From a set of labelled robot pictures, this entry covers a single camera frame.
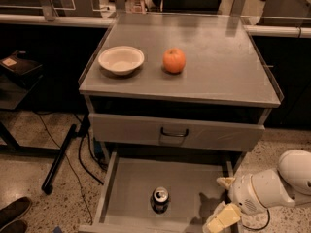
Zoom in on black floor cable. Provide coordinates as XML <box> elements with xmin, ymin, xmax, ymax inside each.
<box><xmin>32</xmin><ymin>110</ymin><xmax>108</xmax><ymax>225</ymax></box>
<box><xmin>242</xmin><ymin>209</ymin><xmax>271</xmax><ymax>232</ymax></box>

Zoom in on black floor cable right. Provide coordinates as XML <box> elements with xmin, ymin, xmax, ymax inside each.
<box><xmin>242</xmin><ymin>209</ymin><xmax>271</xmax><ymax>232</ymax></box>

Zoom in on blue pepsi can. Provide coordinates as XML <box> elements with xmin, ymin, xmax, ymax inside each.
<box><xmin>150</xmin><ymin>186</ymin><xmax>170</xmax><ymax>214</ymax></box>

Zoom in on grey top drawer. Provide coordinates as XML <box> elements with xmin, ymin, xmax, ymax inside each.
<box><xmin>89</xmin><ymin>113</ymin><xmax>264</xmax><ymax>151</ymax></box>

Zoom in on black drawer handle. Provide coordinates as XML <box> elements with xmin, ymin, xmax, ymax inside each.
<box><xmin>160</xmin><ymin>127</ymin><xmax>189</xmax><ymax>138</ymax></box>

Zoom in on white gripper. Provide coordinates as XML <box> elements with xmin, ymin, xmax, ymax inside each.
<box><xmin>202</xmin><ymin>174</ymin><xmax>263</xmax><ymax>233</ymax></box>

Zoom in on grey metal drawer cabinet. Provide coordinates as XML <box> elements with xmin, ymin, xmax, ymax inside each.
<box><xmin>80</xmin><ymin>13</ymin><xmax>283</xmax><ymax>163</ymax></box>

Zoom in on dark shoe upper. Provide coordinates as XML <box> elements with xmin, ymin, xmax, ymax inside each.
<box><xmin>0</xmin><ymin>197</ymin><xmax>32</xmax><ymax>228</ymax></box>

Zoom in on black floor cable left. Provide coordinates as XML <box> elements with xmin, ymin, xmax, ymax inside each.
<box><xmin>32</xmin><ymin>110</ymin><xmax>108</xmax><ymax>225</ymax></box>

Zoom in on black stand leg with wheel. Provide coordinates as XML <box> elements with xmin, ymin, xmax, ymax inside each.
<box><xmin>41</xmin><ymin>115</ymin><xmax>90</xmax><ymax>195</ymax></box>

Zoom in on dark shoe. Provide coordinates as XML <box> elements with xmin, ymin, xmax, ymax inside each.
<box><xmin>0</xmin><ymin>197</ymin><xmax>32</xmax><ymax>228</ymax></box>
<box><xmin>0</xmin><ymin>220</ymin><xmax>28</xmax><ymax>233</ymax></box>

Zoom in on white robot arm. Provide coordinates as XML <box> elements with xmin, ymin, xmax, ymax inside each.
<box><xmin>202</xmin><ymin>150</ymin><xmax>311</xmax><ymax>233</ymax></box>

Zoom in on dark side table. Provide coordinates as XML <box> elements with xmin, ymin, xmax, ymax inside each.
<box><xmin>0</xmin><ymin>73</ymin><xmax>62</xmax><ymax>157</ymax></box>

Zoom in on dark shoe lower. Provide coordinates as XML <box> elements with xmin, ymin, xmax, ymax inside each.
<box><xmin>0</xmin><ymin>220</ymin><xmax>28</xmax><ymax>233</ymax></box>

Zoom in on white bowl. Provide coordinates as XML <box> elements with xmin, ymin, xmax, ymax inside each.
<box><xmin>98</xmin><ymin>46</ymin><xmax>145</xmax><ymax>76</ymax></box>

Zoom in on orange fruit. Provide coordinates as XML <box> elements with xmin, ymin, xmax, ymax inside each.
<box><xmin>162</xmin><ymin>48</ymin><xmax>186</xmax><ymax>74</ymax></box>

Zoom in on black box on shelf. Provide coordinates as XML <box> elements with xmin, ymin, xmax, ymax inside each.
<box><xmin>0</xmin><ymin>50</ymin><xmax>42</xmax><ymax>88</ymax></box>

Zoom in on open grey middle drawer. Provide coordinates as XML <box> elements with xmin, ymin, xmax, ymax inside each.
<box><xmin>79</xmin><ymin>152</ymin><xmax>231</xmax><ymax>233</ymax></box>

